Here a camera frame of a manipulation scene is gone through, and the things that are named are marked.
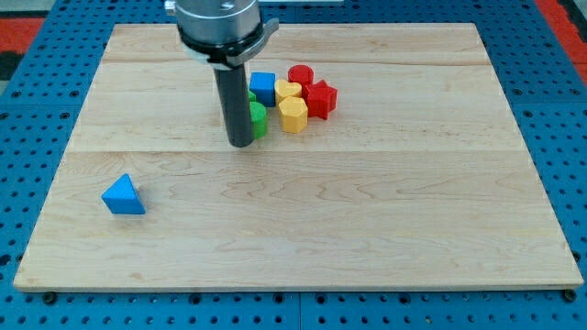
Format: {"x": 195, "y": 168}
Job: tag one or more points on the blue triangle block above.
{"x": 121, "y": 198}

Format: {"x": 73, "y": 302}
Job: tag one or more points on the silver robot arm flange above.
{"x": 223, "y": 34}

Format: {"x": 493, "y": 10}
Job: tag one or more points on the yellow octagon block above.
{"x": 293, "y": 114}

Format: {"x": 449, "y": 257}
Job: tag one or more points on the green cylinder block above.
{"x": 258, "y": 116}

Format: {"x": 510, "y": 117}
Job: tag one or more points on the red star block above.
{"x": 320, "y": 98}

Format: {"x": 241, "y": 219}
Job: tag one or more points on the yellow heart block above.
{"x": 284, "y": 89}

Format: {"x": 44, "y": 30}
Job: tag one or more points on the blue cube block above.
{"x": 262, "y": 85}

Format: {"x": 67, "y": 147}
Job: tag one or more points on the red cylinder block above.
{"x": 301, "y": 74}

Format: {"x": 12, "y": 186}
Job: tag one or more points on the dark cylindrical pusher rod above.
{"x": 234, "y": 99}

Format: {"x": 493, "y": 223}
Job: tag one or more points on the wooden board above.
{"x": 420, "y": 179}

